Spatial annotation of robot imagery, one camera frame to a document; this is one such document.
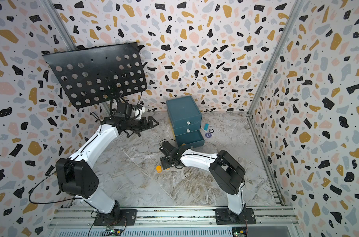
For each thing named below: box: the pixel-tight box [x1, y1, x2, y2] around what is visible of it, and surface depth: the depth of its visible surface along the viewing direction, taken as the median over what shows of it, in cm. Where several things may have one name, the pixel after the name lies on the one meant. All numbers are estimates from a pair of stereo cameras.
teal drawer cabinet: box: [165, 95, 205, 149], surface depth 99 cm
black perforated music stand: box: [41, 42, 148, 110], surface depth 74 cm
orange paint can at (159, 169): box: [155, 165, 163, 173], surface depth 91 cm
